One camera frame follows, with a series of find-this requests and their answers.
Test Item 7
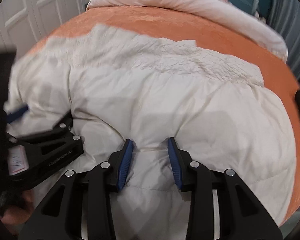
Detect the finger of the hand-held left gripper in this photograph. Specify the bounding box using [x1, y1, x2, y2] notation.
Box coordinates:
[9, 109, 82, 189]
[5, 104, 28, 125]

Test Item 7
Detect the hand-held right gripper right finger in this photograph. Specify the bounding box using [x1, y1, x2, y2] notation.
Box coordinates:
[167, 137, 283, 240]

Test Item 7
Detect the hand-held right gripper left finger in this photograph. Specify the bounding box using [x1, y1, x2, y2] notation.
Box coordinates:
[19, 138, 134, 240]

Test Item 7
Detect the white quilted zip jacket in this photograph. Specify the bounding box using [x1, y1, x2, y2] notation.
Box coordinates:
[4, 24, 297, 240]

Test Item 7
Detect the white panelled wardrobe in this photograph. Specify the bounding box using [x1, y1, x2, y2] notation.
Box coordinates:
[0, 0, 100, 53]

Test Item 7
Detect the orange plush bed blanket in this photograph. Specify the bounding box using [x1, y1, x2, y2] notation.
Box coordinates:
[22, 6, 300, 228]

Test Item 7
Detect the grey-blue curtain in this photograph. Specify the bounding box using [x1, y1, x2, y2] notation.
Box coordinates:
[267, 0, 300, 80]

